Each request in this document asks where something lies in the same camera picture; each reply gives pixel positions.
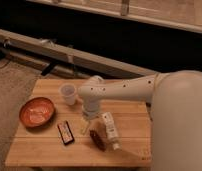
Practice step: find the orange ceramic bowl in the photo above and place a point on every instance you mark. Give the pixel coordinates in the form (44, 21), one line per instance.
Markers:
(36, 112)

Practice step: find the white tube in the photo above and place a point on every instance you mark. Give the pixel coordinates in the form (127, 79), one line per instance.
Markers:
(111, 130)

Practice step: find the wooden table board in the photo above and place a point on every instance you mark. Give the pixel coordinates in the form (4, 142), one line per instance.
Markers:
(43, 147)

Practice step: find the brown snack bar wrapper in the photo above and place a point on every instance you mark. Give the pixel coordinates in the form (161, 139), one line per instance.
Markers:
(97, 140)

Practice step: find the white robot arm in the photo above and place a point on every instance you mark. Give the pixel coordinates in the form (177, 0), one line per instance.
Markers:
(176, 113)

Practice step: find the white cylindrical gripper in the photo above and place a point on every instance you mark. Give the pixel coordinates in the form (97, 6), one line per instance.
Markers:
(90, 111)

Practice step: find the clear plastic cup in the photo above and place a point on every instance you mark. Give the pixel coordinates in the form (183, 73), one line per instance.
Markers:
(68, 92)

